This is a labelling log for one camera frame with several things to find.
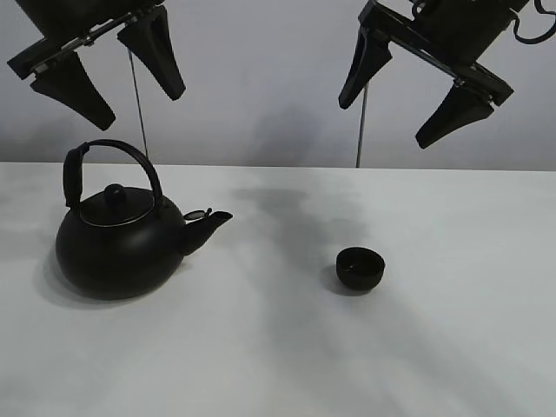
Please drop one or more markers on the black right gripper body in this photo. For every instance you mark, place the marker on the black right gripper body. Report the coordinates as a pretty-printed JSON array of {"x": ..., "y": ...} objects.
[{"x": 451, "y": 35}]

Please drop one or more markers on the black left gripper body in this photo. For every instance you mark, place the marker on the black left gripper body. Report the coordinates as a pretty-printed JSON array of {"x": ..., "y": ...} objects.
[{"x": 61, "y": 21}]

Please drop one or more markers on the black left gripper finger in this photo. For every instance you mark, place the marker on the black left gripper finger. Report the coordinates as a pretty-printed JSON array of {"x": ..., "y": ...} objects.
[
  {"x": 66, "y": 81},
  {"x": 148, "y": 38}
]

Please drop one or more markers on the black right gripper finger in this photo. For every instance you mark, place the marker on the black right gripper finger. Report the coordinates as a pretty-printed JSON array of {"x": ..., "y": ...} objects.
[
  {"x": 461, "y": 106},
  {"x": 370, "y": 56}
]

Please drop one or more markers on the black round teapot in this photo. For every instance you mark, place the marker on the black round teapot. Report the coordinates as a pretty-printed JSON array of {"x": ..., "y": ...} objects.
[{"x": 125, "y": 242}]

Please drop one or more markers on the small black teacup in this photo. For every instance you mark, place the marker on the small black teacup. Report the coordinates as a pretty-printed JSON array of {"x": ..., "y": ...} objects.
[{"x": 359, "y": 269}]

